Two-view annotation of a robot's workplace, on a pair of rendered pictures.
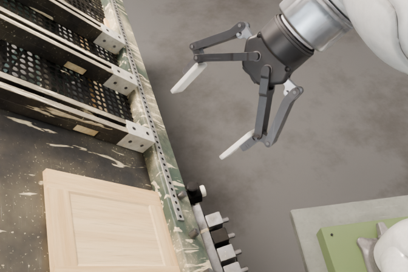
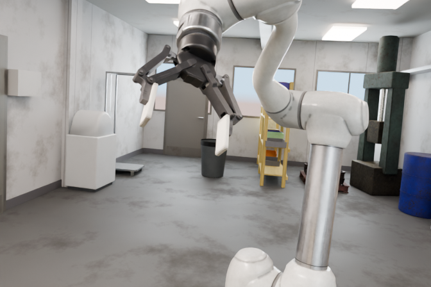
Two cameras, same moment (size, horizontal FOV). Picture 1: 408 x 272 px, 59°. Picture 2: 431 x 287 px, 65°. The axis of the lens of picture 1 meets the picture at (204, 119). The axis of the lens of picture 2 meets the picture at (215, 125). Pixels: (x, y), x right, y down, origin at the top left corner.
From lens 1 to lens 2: 0.67 m
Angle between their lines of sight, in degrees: 77
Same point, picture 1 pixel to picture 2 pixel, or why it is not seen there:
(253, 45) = (185, 57)
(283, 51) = (212, 47)
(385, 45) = not seen: outside the picture
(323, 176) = not seen: outside the picture
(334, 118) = not seen: outside the picture
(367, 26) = not seen: outside the picture
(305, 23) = (213, 27)
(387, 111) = not seen: outside the picture
